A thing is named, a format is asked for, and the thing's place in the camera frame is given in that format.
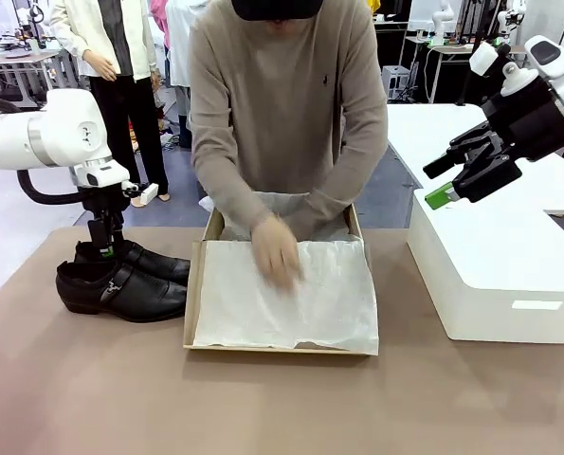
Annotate background workbench light top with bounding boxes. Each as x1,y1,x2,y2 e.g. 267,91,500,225
426,44,529,104

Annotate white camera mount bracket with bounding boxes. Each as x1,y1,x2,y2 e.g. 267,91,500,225
500,63,539,95

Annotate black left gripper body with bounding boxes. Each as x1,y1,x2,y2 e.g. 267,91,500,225
82,188,126,228

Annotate person in beige sweater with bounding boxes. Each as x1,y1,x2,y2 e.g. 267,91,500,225
188,0,390,247

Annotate person's left forearm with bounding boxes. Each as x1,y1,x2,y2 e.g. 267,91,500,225
302,136,390,241

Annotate person's right hand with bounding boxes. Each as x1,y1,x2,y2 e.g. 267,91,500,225
250,212,307,293

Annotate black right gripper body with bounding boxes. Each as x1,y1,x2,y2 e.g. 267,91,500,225
482,75,564,162

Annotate grey background table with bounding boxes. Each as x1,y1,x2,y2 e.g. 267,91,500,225
0,49,64,103

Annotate white background cabinet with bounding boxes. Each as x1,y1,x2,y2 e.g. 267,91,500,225
380,64,413,101

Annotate pink garment mannequin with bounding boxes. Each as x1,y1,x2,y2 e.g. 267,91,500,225
149,0,171,48

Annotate person's right forearm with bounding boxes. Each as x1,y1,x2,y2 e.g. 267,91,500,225
191,136,276,234

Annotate white tissue paper sheet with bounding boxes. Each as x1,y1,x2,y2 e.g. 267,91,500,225
193,191,380,355

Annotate white plastic bin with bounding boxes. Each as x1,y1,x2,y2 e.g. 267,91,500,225
407,188,564,345

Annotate brown cardboard shoe box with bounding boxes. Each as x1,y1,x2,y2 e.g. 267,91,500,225
182,202,381,356

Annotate white table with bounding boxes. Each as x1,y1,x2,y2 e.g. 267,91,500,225
384,102,564,217

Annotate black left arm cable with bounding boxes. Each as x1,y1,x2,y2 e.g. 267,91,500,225
16,168,93,206

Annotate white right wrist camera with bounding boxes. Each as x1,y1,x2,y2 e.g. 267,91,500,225
469,41,503,77

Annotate black leather shoe with buckle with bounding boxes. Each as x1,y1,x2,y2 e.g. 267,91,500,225
55,259,189,324

